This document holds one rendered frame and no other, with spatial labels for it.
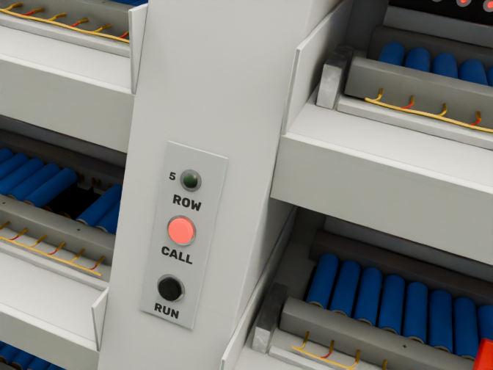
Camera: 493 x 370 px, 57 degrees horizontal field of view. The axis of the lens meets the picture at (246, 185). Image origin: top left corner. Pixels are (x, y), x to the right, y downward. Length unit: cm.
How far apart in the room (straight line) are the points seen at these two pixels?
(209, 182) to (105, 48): 14
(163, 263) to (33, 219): 18
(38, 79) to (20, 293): 18
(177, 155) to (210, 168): 2
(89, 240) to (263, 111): 22
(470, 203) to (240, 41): 15
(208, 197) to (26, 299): 20
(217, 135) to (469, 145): 15
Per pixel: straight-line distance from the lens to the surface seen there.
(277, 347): 38
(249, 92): 26
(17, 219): 47
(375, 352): 38
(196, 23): 28
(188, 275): 31
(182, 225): 29
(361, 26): 46
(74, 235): 43
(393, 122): 30
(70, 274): 42
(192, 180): 28
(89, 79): 31
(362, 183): 27
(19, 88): 35
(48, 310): 41
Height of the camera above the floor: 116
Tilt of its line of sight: 18 degrees down
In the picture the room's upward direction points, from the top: 13 degrees clockwise
